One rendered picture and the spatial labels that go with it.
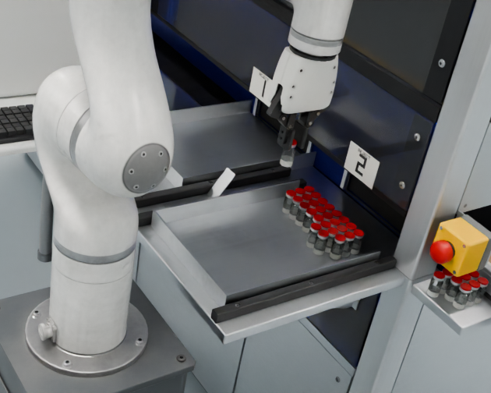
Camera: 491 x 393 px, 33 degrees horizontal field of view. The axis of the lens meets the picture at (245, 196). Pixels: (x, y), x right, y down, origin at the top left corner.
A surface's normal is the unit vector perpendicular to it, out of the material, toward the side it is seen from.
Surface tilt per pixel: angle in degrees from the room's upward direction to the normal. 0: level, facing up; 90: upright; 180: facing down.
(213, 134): 0
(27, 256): 0
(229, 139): 0
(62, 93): 42
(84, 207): 32
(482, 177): 90
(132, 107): 63
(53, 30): 90
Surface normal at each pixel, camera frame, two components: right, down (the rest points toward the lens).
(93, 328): 0.20, 0.55
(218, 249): 0.16, -0.83
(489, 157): 0.55, 0.52
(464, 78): -0.82, 0.18
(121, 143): 0.34, 0.24
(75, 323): -0.24, 0.49
